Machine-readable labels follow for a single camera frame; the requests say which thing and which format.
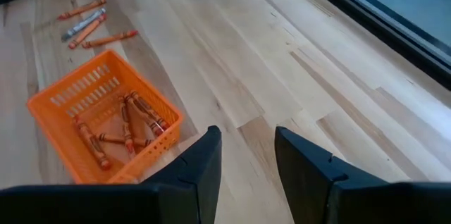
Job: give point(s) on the orange plastic basket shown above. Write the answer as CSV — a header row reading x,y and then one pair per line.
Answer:
x,y
53,111

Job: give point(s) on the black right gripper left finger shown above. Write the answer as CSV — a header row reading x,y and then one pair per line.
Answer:
x,y
197,181

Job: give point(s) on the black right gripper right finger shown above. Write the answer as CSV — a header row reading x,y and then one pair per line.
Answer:
x,y
306,181

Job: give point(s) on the grey Crayola crayon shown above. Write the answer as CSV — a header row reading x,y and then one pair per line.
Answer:
x,y
84,24

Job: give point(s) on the black aluminium table frame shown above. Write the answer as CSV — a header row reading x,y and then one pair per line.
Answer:
x,y
387,28

